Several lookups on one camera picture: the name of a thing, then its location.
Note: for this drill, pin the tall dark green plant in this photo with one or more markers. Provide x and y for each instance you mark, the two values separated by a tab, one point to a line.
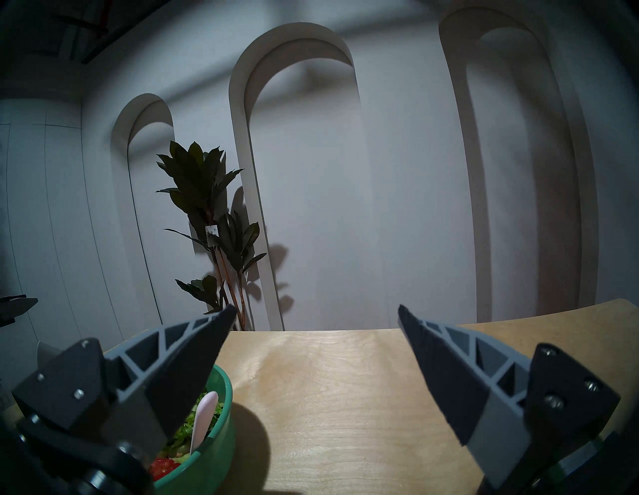
204	199

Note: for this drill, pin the pale pink plastic spoon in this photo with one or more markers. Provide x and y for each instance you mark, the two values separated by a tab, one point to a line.
203	416

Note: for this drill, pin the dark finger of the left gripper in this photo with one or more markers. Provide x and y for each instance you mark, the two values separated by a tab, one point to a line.
15	308

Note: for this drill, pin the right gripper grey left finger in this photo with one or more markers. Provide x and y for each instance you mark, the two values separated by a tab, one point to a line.
150	379

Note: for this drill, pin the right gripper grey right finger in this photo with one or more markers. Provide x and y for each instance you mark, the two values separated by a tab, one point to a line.
479	384

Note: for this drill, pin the green salad bowl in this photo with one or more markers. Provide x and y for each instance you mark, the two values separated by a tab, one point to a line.
212	449

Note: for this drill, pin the chopped vegetable salad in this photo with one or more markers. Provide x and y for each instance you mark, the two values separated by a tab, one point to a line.
182	434

